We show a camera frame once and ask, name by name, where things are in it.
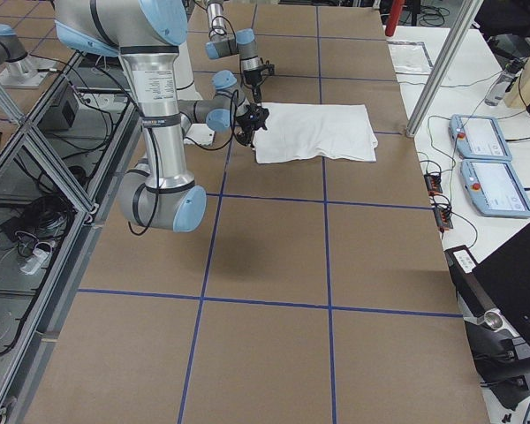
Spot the plastic sleeve with paper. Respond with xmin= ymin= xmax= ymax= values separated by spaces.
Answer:
xmin=388 ymin=41 xmax=434 ymax=75

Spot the white power strip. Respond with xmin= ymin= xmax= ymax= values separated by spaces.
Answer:
xmin=19 ymin=245 xmax=52 ymax=275

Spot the black monitor on stand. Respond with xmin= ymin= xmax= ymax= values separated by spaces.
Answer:
xmin=444 ymin=222 xmax=530 ymax=409

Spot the red object at corner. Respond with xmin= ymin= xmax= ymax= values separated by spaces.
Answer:
xmin=385 ymin=0 xmax=405 ymax=37

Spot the white long-sleeve printed shirt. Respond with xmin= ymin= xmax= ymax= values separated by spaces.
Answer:
xmin=254 ymin=102 xmax=378 ymax=164

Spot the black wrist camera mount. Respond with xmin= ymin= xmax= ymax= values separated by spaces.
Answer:
xmin=260 ymin=61 xmax=276 ymax=77

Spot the usb hub with orange ports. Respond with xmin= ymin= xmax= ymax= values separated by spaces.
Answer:
xmin=424 ymin=173 xmax=443 ymax=196

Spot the blue teach pendant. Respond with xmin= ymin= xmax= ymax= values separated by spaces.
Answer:
xmin=450 ymin=114 xmax=512 ymax=162
xmin=460 ymin=159 xmax=530 ymax=218

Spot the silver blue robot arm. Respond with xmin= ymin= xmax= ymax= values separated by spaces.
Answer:
xmin=55 ymin=1 xmax=274 ymax=232
xmin=202 ymin=0 xmax=275 ymax=103

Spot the lower blue teach pendant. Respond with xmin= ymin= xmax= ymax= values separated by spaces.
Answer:
xmin=460 ymin=159 xmax=530 ymax=218

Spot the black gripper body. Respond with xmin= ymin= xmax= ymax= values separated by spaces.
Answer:
xmin=243 ymin=68 xmax=263 ymax=95
xmin=236 ymin=104 xmax=269 ymax=146

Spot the upper blue teach pendant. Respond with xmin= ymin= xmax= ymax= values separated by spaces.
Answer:
xmin=450 ymin=114 xmax=512 ymax=162

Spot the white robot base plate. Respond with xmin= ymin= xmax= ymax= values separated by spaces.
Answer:
xmin=184 ymin=124 xmax=215 ymax=147

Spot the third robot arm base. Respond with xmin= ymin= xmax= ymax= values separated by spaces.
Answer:
xmin=0 ymin=24 xmax=57 ymax=88

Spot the clear water bottle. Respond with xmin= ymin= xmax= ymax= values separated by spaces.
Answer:
xmin=484 ymin=58 xmax=524 ymax=106

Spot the aluminium frame post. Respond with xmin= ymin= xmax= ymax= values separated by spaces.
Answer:
xmin=405 ymin=0 xmax=483 ymax=138

